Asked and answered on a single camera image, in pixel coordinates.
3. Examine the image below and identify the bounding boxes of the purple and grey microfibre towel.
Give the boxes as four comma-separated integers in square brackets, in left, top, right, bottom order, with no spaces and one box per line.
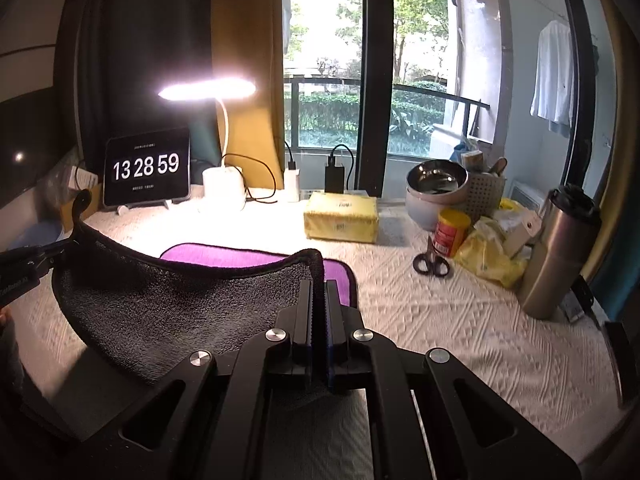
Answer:
[51,190,329,382]

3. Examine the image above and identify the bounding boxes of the operator hand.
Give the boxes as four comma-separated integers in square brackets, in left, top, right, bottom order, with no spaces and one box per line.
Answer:
[0,307,12,328]

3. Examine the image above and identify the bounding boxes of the cardboard box with plastic bag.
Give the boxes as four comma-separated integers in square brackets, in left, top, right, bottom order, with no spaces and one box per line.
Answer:
[36,156,102,233]

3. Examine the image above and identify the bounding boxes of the white patterned tablecloth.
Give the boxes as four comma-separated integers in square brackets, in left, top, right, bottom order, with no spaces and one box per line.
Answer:
[11,186,628,479]

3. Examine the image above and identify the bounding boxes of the yellow tissue pack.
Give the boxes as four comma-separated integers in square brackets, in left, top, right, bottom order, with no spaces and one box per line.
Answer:
[304,192,378,244]

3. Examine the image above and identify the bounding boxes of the white power adapter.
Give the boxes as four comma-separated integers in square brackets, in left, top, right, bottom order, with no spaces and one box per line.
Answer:
[283,160,300,203]

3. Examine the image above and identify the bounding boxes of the black power adapter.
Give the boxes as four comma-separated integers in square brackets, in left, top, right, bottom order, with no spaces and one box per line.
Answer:
[324,155,345,194]

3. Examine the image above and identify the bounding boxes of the white desk lamp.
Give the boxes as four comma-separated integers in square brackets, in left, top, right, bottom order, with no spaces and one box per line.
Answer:
[158,76,256,212]

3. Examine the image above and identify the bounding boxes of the red and yellow can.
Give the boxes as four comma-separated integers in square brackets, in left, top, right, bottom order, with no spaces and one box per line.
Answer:
[433,208,471,258]

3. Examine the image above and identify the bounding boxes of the black tablet showing clock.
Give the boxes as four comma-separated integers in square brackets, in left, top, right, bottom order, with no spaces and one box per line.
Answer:
[103,127,191,208]

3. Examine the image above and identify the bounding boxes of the yellow plastic bag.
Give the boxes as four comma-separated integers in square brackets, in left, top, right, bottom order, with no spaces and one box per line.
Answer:
[454,200,541,289]

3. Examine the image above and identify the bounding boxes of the stacked steel and white bowls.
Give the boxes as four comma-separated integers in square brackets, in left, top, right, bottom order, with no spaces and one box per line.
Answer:
[406,159,470,231]

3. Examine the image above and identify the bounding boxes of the beige perforated utensil basket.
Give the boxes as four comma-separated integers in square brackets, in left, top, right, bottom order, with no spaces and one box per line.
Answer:
[464,157,508,222]

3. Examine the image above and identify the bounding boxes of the stainless steel travel tumbler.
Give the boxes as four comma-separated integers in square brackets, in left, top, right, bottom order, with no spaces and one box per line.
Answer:
[516,184,602,320]

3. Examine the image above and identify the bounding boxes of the dark green curtain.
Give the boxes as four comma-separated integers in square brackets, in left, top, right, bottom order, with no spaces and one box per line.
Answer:
[53,0,213,174]

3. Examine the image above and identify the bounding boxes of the white hanging shirt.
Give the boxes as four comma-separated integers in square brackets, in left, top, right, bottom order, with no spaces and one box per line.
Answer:
[529,21,575,139]

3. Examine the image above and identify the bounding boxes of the yellow curtain panel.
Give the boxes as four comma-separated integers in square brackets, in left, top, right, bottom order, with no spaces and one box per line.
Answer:
[212,0,284,190]

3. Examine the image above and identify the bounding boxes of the black handled scissors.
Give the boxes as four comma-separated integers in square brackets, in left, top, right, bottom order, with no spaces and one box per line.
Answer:
[412,238,451,278]

